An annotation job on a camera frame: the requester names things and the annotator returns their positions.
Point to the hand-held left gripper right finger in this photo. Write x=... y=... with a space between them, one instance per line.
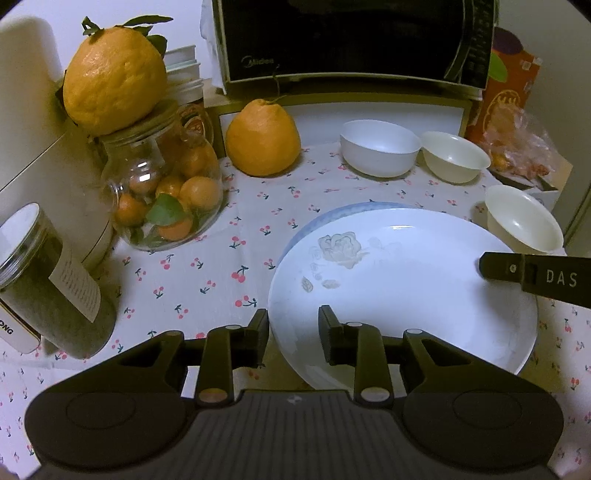
x=328 y=339

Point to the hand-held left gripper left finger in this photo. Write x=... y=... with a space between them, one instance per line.
x=258 y=341

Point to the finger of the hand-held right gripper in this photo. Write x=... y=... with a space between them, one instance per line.
x=503 y=267

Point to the large cream bowl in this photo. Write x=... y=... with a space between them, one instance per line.
x=521 y=221

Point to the white flower print plate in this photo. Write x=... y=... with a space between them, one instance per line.
x=406 y=295

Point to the small cream bowl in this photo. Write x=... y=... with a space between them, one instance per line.
x=455 y=161

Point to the white bowl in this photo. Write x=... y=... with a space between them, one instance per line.
x=378 y=157

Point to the cherry print tablecloth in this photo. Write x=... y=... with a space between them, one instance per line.
x=221 y=286

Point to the grey refrigerator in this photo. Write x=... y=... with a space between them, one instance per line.
x=581 y=207

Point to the black cardboard box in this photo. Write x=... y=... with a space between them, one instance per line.
x=551 y=198

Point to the plastic bag of snacks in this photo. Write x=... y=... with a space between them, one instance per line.
x=531 y=147

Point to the orange carton box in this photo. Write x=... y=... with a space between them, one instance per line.
x=508 y=97

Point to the glass jar of small oranges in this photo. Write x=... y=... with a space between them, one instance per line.
x=161 y=194

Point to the clear jar with dark contents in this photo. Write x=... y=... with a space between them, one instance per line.
x=55 y=314

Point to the white labelled box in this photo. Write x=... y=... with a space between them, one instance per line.
x=14 y=334

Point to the black microwave oven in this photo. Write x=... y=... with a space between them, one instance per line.
x=346 y=37

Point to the large orange with leaves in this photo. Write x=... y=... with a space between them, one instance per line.
x=115 y=83

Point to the white appliance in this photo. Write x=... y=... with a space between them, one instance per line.
x=27 y=115

